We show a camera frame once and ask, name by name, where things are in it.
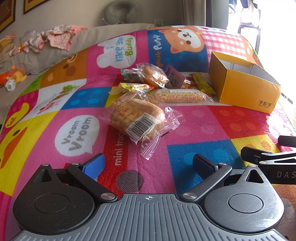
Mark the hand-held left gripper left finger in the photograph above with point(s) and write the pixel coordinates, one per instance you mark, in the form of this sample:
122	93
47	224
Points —
94	165

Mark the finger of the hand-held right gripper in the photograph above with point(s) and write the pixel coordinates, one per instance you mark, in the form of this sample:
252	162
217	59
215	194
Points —
254	153
288	141

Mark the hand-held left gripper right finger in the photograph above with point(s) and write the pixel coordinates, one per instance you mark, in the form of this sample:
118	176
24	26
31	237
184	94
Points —
204	164

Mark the yellow cardboard box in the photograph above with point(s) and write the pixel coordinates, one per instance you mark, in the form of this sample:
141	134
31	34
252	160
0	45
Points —
242	90

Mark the large bread loaf packet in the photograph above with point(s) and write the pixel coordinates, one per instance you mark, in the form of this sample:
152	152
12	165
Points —
134	113

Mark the clear grain bar packet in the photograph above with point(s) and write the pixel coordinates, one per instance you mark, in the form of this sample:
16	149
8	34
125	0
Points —
178	95

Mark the yellow snack bar packet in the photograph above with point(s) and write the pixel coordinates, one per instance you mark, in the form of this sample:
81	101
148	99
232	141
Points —
201	82

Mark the yellow red snack packet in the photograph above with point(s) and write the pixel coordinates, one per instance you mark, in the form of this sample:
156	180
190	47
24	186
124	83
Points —
126	88

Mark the purple snack packet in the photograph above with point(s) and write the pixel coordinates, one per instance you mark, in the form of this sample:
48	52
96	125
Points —
174	77

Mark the green snack packet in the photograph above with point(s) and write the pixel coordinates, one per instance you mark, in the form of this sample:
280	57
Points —
130	76

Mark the round bun packet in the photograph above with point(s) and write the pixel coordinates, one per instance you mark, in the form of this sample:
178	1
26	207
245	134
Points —
151	74

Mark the colourful printed play mat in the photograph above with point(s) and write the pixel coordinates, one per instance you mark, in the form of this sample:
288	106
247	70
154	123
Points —
196	122

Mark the beige sofa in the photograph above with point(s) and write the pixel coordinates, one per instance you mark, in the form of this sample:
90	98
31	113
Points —
39	60

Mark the orange plush toy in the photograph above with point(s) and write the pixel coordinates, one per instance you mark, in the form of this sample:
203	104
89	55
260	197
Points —
16	75

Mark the pink floral clothes pile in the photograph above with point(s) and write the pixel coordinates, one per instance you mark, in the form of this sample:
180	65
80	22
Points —
60	37

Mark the grey neck pillow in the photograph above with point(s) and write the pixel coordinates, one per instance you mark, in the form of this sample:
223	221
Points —
111	14

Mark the grey curtain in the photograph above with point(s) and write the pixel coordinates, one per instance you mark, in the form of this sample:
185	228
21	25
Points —
196	11

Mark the small framed wall picture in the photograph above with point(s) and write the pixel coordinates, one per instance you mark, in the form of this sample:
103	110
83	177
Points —
34	5

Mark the large framed wall picture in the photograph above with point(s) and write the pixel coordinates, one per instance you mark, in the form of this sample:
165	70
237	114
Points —
5	14

